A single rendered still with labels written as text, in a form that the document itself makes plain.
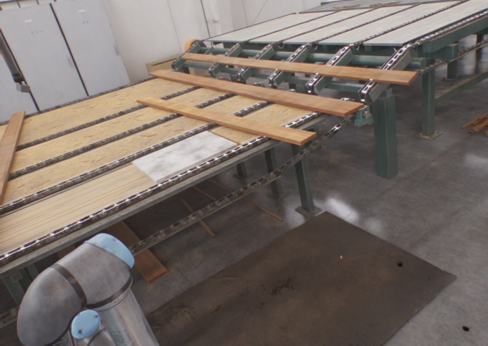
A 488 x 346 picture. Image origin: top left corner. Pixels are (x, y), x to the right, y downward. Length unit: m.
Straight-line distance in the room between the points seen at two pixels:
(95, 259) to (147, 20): 7.86
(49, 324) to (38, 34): 6.80
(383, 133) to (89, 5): 5.73
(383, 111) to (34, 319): 2.89
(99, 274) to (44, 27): 6.78
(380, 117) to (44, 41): 5.76
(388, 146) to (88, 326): 2.75
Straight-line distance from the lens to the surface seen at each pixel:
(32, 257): 2.23
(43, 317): 0.97
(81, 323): 1.34
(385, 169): 3.60
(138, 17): 8.60
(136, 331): 1.08
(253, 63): 4.60
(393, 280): 2.65
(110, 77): 7.80
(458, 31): 4.13
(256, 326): 2.49
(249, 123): 2.85
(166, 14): 8.82
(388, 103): 3.37
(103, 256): 0.98
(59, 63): 7.62
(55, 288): 0.95
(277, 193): 3.55
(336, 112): 2.80
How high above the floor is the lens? 1.85
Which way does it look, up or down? 24 degrees down
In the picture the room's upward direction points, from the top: 12 degrees counter-clockwise
